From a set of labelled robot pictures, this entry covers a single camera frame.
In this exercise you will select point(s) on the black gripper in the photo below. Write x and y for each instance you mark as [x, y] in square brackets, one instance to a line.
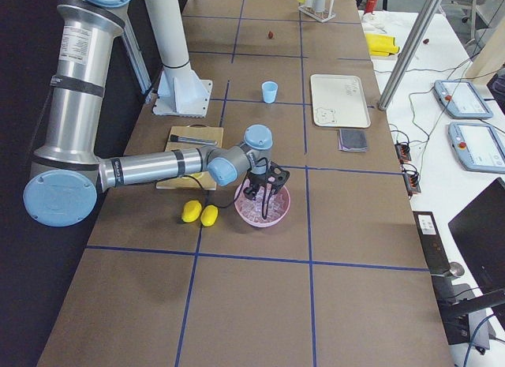
[258, 180]

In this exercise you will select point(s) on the clear ice cubes pile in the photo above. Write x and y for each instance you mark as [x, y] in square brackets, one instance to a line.
[276, 207]

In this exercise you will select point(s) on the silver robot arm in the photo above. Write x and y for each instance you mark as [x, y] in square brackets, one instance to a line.
[66, 174]

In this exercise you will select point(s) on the light blue plastic cup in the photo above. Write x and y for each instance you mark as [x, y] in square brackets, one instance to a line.
[269, 91]

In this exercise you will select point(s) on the grey cup on rack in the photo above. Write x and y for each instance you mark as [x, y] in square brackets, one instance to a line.
[318, 6]

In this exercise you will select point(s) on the pink bowl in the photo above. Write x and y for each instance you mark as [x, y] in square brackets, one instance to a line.
[252, 219]

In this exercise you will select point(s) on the yellow lemon lower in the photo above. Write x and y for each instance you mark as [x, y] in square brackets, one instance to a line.
[209, 215]

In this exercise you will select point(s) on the yellow lemon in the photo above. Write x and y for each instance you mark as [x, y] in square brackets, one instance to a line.
[191, 211]
[209, 215]

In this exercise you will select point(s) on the yellow lemon upper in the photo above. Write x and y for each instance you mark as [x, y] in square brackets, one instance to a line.
[191, 211]

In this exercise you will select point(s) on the wooden cutting board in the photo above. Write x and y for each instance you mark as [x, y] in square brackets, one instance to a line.
[204, 178]

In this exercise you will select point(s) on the grey folded cloth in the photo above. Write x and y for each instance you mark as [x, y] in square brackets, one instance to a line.
[352, 140]

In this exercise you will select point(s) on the cream bear tray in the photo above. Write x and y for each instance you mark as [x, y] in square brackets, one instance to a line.
[339, 101]

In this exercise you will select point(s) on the orange connector block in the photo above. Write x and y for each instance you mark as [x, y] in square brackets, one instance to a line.
[403, 152]
[411, 178]

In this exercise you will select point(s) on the yellow folded cloth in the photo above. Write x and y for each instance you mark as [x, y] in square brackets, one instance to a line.
[381, 45]

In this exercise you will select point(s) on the teach pendant far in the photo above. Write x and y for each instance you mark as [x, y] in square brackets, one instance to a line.
[461, 100]

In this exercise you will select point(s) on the teach pendant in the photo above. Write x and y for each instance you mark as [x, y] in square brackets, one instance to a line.
[461, 100]
[477, 147]

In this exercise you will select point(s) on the teach pendant near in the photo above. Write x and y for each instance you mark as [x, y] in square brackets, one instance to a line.
[477, 147]

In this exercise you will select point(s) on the black laptop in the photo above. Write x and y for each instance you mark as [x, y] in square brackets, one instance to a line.
[478, 232]

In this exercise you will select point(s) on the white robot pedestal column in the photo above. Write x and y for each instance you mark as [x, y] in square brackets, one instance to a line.
[180, 92]

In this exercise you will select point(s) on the aluminium frame post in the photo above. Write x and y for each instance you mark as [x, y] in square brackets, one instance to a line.
[405, 57]

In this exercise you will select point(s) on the white wire cup rack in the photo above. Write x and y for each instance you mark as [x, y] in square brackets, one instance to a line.
[323, 17]

